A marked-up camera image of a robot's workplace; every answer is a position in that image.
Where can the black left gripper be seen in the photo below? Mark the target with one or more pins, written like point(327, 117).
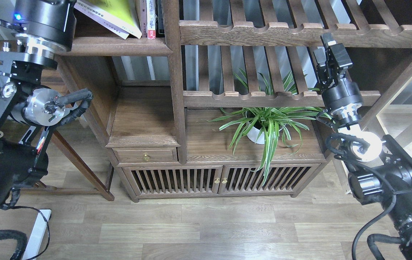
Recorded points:
point(52, 20)

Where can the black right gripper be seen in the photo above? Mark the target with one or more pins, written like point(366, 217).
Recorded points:
point(340, 95)

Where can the white lavender cover book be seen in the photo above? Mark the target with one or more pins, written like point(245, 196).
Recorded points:
point(88, 11)

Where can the yellow green cover book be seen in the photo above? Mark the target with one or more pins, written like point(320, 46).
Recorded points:
point(120, 13)

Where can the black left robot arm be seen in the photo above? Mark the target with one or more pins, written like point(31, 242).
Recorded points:
point(30, 112)

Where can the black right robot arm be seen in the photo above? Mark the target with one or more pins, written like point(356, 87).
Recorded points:
point(380, 171)

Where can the green spider plant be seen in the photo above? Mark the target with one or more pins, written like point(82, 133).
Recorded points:
point(273, 124)

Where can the red white spine book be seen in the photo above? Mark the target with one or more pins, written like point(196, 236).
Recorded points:
point(151, 19)

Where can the dark upright book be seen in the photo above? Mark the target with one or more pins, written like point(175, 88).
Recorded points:
point(160, 30)

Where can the white plant pot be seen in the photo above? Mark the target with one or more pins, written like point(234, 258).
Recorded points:
point(254, 136)

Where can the dark wooden bookshelf cabinet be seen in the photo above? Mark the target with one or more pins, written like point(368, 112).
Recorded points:
point(159, 96)

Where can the brass drawer knob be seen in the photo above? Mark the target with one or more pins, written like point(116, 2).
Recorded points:
point(146, 157)

